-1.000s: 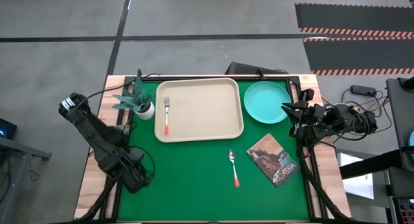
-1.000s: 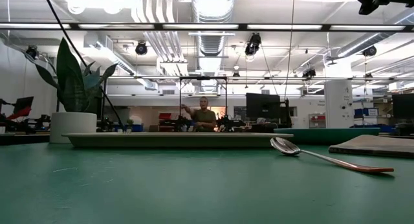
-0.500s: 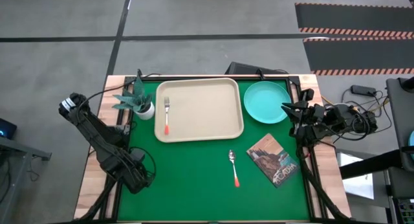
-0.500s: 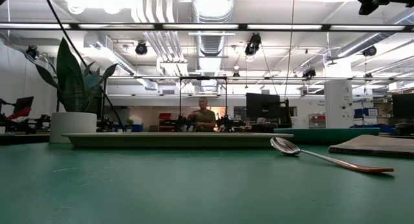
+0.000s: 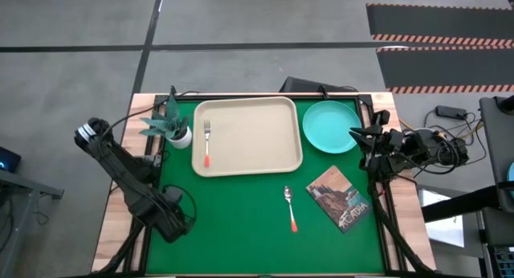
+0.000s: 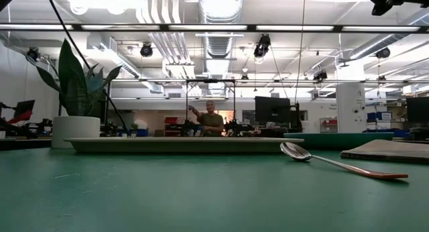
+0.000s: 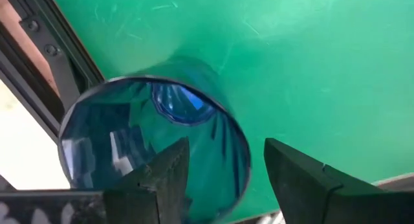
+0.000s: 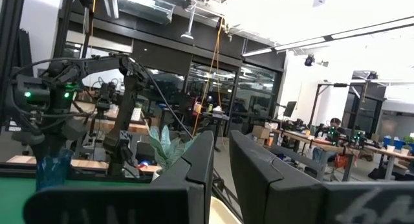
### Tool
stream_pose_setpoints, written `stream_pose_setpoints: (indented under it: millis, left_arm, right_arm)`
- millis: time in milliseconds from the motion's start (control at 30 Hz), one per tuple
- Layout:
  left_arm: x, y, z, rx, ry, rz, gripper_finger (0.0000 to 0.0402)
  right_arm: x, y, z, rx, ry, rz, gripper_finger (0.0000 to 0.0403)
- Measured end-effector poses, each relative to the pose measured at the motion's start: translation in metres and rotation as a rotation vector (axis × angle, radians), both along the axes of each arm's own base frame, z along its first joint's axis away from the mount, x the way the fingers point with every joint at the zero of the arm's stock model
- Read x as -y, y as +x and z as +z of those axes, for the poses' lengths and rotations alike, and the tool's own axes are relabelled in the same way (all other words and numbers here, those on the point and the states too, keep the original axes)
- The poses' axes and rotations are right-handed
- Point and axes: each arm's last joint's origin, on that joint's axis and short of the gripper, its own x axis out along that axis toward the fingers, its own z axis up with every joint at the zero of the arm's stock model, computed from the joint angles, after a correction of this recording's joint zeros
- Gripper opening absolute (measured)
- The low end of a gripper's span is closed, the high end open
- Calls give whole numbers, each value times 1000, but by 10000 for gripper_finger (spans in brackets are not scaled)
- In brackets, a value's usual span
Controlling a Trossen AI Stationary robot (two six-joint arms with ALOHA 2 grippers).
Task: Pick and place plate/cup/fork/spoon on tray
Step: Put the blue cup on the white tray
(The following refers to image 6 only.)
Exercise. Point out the black background robot arm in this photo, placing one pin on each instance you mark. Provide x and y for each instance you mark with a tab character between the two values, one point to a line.
184	128
238	128

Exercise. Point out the beige serving tray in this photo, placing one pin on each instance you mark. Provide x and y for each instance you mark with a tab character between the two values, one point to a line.
184	145

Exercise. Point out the teal plate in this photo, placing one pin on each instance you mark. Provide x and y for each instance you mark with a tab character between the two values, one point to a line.
338	139

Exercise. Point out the person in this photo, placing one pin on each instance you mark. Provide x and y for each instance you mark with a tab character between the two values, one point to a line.
211	121

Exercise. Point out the red storage bin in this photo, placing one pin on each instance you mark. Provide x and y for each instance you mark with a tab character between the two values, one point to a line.
171	120

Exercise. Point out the black monitor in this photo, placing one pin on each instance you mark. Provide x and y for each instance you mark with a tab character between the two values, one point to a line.
272	109
418	109

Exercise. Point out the small potted plant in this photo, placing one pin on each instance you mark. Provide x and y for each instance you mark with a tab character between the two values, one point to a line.
134	128

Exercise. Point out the long LED light bar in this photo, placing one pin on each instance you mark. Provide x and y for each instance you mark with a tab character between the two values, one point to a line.
207	27

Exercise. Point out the shelf with red boxes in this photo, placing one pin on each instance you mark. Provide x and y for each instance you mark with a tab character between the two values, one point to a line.
329	124

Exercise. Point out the white pillar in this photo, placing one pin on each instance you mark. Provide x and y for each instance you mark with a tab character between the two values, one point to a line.
350	108

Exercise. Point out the white round plant pot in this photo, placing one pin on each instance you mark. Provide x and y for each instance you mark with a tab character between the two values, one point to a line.
75	131

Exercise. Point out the green snake plant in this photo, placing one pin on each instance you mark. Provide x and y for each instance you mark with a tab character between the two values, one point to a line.
75	91

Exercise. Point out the blue storage bins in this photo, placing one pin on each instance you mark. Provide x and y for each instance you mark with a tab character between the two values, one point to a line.
378	116

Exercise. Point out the brown wooden board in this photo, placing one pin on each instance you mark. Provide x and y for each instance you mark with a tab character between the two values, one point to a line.
388	149

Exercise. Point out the black laptop screen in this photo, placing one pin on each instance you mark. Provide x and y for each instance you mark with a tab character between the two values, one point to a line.
24	108

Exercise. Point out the round black ceiling camera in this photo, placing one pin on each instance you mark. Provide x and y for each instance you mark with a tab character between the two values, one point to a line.
33	54
262	46
320	75
146	50
383	53

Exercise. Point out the round silver air duct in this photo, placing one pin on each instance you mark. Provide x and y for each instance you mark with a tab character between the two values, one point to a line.
219	10

